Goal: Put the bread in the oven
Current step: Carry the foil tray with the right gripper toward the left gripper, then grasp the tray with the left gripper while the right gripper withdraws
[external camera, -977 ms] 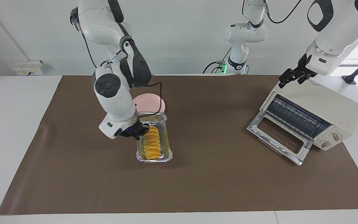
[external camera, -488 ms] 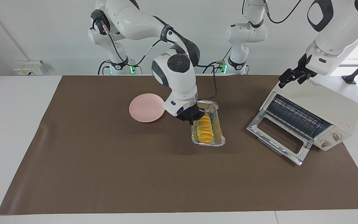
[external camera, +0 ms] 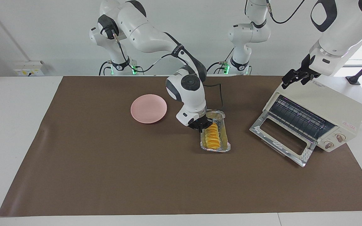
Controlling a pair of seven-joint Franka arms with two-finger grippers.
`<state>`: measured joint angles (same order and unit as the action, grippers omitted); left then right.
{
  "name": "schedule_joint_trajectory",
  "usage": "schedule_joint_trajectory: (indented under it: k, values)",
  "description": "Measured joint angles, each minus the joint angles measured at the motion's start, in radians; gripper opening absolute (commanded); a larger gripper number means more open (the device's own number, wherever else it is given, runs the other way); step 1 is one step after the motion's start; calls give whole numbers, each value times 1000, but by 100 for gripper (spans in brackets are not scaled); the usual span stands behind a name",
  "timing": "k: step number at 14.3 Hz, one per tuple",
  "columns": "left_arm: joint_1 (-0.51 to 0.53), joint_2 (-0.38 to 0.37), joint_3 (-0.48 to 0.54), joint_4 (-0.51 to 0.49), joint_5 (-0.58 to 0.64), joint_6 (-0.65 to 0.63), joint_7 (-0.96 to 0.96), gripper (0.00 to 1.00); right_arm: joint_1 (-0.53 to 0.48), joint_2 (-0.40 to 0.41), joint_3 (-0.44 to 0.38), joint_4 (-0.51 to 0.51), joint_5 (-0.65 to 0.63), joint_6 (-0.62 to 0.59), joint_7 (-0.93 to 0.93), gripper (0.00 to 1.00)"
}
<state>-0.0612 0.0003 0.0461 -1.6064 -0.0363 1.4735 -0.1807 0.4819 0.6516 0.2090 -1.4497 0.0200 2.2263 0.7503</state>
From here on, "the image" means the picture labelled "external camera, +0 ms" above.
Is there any sliced orange bread loaf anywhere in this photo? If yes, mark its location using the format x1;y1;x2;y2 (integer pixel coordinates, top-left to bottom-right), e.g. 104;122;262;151
204;122;221;151

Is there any aluminium foil tray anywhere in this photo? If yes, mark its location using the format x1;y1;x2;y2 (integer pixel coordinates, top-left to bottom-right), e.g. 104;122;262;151
200;110;232;153

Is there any cream white toaster oven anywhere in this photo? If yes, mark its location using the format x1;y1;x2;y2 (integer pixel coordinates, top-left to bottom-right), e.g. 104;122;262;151
250;80;362;167

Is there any glass oven door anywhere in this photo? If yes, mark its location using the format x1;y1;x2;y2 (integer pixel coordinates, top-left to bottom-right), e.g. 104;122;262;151
250;118;316;167

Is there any pink round plate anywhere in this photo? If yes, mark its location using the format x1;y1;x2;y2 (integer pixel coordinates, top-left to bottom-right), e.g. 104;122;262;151
130;94;168;124

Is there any brown table mat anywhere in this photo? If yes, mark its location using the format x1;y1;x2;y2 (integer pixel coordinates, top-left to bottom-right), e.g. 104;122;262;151
0;75;362;217

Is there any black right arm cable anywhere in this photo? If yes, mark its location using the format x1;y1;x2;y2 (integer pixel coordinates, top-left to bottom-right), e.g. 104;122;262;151
113;31;224;109

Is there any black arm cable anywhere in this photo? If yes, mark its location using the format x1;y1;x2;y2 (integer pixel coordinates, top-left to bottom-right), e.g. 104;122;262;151
266;0;306;24
113;31;224;109

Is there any oven wire rack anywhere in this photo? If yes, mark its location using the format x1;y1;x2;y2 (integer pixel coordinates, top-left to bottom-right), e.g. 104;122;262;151
268;95;336;139

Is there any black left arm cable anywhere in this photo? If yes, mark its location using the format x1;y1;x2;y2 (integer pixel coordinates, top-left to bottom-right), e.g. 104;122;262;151
266;0;306;24

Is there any black left base cable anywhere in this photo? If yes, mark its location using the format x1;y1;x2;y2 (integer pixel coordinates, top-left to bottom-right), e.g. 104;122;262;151
206;47;235;75

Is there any black base cable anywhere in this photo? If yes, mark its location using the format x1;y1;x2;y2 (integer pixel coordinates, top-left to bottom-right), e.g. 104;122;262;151
206;47;235;75
98;61;112;76

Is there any black right base cable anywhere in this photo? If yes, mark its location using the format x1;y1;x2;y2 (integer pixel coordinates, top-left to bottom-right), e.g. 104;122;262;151
98;61;112;76

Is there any white wall socket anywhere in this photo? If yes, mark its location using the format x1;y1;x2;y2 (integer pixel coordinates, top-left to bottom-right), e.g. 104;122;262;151
13;60;45;77

